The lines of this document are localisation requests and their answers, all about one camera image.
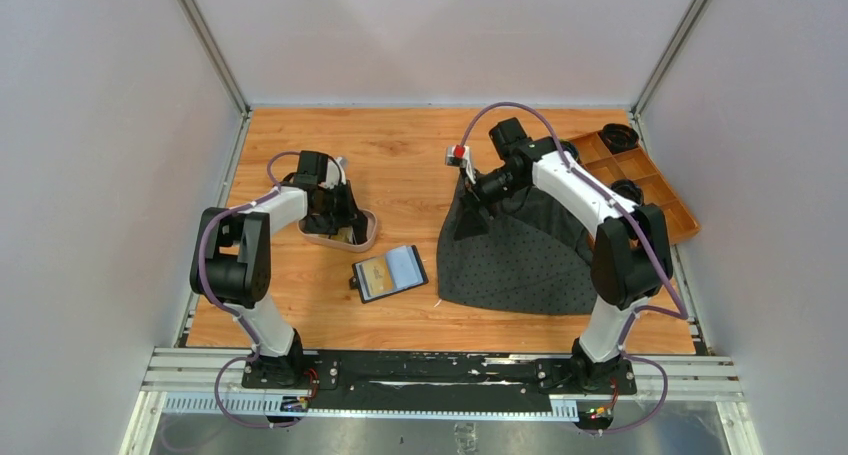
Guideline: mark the coiled black belt middle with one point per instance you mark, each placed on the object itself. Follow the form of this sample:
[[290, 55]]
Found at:
[[630, 190]]

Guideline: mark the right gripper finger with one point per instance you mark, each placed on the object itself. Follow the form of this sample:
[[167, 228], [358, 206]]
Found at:
[[472, 221], [465, 193]]

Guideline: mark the coiled black belt top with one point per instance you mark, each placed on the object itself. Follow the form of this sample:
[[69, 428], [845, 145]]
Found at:
[[619, 138]]

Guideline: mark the dark grey dotted cloth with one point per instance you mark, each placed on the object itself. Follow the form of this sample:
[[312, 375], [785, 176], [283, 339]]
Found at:
[[534, 259]]

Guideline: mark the coiled black belt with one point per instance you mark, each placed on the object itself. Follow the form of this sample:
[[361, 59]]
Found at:
[[619, 138], [630, 190]]

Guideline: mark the aluminium frame rail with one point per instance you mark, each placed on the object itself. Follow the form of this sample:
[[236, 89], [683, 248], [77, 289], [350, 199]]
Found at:
[[183, 381]]

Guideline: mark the brown wooden compartment tray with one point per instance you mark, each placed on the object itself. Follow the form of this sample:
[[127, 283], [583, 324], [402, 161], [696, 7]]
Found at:
[[636, 166]]

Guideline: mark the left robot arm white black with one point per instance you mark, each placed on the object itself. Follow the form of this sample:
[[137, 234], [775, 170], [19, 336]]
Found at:
[[232, 260]]

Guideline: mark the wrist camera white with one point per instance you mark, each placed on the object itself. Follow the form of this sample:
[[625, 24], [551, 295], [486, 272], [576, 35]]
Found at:
[[336, 174], [460, 157]]

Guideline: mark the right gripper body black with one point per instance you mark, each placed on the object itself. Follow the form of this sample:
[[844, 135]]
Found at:
[[498, 185]]

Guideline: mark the pink oval tray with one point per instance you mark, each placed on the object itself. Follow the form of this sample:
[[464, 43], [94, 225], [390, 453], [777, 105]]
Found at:
[[347, 245]]

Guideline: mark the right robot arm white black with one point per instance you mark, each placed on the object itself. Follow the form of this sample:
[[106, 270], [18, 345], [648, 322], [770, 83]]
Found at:
[[631, 251]]

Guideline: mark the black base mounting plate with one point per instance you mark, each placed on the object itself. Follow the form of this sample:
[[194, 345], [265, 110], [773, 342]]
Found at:
[[409, 381]]

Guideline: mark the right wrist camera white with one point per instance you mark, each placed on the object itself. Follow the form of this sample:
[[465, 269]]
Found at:
[[460, 157]]

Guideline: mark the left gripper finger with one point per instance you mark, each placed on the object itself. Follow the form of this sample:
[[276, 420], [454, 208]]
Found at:
[[359, 222], [320, 225]]

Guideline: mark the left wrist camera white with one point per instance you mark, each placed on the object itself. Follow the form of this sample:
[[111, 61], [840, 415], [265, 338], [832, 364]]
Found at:
[[336, 174]]

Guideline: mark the black leather card holder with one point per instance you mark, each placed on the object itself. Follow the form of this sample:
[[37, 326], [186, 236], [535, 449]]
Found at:
[[398, 270]]

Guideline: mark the gold credit card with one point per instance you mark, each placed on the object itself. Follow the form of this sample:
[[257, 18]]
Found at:
[[374, 277]]

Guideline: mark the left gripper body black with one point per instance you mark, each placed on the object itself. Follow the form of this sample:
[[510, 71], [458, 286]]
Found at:
[[338, 201]]

